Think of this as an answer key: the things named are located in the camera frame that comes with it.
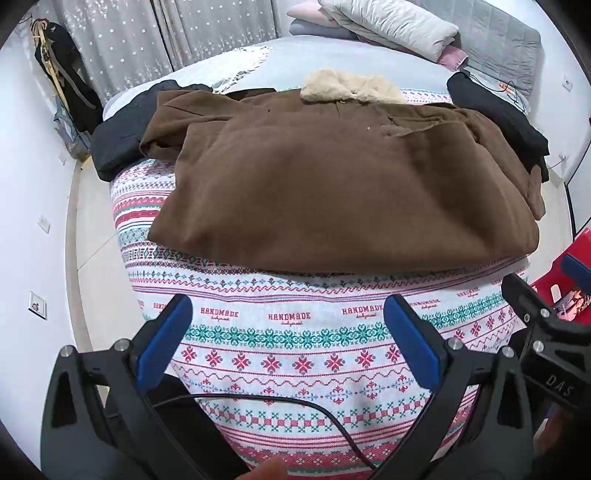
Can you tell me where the grey quilted headboard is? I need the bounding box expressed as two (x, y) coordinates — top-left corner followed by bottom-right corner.
(416, 0), (541, 112)

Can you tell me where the brown coat with fur collar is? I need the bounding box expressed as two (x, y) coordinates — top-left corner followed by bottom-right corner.
(139, 69), (548, 274)

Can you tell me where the dark pink cloth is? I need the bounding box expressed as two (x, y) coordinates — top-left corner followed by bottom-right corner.
(438, 46), (468, 71)

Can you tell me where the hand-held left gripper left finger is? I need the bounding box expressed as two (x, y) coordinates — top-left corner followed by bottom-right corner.
(41, 293), (259, 480)

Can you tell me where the grey blue cloth bag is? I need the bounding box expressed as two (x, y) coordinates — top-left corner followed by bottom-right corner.
(53, 97), (93, 162)

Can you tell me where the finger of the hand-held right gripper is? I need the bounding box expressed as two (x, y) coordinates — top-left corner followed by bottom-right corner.
(561, 255), (591, 298)
(501, 274), (555, 334)

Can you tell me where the patterned red green blanket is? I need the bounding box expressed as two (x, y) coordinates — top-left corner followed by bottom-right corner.
(111, 88), (532, 480)

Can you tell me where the grey patterned curtain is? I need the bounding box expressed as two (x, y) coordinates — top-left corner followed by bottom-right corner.
(60, 0), (282, 104)

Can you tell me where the black cable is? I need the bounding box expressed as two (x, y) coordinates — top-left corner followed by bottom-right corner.
(152, 394), (377, 474)

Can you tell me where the light pink folded cloth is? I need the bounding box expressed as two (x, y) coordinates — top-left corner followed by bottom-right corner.
(288, 0), (333, 24)

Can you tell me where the white quilted duvet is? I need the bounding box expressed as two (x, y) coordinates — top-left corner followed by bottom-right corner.
(318, 0), (460, 63)

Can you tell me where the red chair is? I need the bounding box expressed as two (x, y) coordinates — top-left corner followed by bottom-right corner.
(531, 226), (591, 324)

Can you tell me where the grey folded pillow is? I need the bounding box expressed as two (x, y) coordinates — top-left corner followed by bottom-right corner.
(288, 18), (365, 42)

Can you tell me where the colourful printed packet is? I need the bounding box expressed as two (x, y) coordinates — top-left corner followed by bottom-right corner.
(554, 288), (591, 321)

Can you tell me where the black folded garment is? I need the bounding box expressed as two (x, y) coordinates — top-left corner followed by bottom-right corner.
(445, 71), (551, 183)

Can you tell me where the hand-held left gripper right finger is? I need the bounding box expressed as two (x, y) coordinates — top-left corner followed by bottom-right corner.
(374, 293), (548, 480)

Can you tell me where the person's left hand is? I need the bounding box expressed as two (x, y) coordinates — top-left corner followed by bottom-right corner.
(247, 455), (287, 480)

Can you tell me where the black puffy jacket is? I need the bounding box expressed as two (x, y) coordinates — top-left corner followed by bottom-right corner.
(90, 79), (213, 182)

